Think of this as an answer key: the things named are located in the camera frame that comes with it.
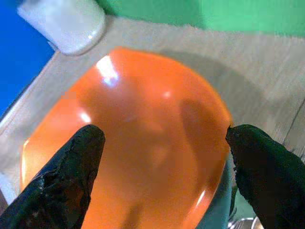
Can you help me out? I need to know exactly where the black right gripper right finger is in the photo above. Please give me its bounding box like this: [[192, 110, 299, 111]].
[[225, 124, 305, 229]]

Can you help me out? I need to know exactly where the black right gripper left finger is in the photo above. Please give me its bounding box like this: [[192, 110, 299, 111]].
[[0, 124, 106, 229]]

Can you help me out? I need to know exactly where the orange plate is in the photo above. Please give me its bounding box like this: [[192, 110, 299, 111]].
[[19, 47, 234, 229]]

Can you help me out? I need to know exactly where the teal plate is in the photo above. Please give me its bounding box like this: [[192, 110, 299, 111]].
[[197, 152, 236, 229]]

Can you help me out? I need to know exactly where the white cup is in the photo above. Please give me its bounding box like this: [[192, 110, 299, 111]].
[[17, 0, 106, 56]]

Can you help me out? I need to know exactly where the green placemat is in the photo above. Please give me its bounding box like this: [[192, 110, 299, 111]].
[[95, 0, 305, 38]]

